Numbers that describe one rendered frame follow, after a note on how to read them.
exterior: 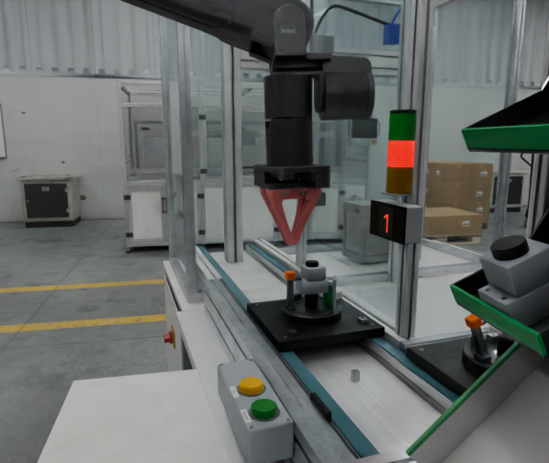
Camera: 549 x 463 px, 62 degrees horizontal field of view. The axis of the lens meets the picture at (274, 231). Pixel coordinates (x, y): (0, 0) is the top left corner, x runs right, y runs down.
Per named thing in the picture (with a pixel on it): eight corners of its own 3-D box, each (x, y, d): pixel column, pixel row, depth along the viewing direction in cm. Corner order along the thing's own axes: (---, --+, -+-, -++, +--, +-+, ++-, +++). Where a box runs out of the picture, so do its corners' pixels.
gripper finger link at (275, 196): (302, 235, 64) (300, 166, 62) (324, 245, 57) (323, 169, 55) (255, 240, 62) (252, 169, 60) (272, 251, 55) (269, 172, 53)
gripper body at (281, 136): (298, 176, 62) (297, 120, 61) (331, 181, 53) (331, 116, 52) (252, 178, 60) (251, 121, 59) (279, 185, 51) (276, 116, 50)
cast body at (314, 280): (301, 295, 101) (302, 265, 100) (295, 289, 105) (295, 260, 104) (336, 291, 104) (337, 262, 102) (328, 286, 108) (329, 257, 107)
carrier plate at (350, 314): (278, 352, 91) (278, 342, 90) (246, 310, 113) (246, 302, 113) (385, 335, 98) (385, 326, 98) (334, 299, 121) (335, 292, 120)
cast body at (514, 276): (516, 334, 40) (491, 265, 38) (486, 315, 44) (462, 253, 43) (599, 290, 40) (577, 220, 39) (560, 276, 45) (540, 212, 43)
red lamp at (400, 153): (396, 167, 86) (397, 141, 85) (382, 166, 90) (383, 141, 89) (419, 166, 87) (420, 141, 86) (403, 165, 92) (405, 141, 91)
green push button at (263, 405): (254, 427, 66) (254, 414, 66) (247, 412, 70) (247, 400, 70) (281, 422, 68) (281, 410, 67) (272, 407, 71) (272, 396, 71)
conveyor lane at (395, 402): (364, 523, 61) (367, 456, 59) (224, 310, 139) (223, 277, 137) (530, 473, 70) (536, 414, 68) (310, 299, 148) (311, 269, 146)
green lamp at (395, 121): (397, 140, 85) (398, 112, 84) (383, 140, 89) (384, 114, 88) (420, 140, 86) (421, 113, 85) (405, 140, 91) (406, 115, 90)
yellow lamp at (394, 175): (395, 194, 87) (396, 167, 86) (380, 191, 91) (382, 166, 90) (417, 193, 88) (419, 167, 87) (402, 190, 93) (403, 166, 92)
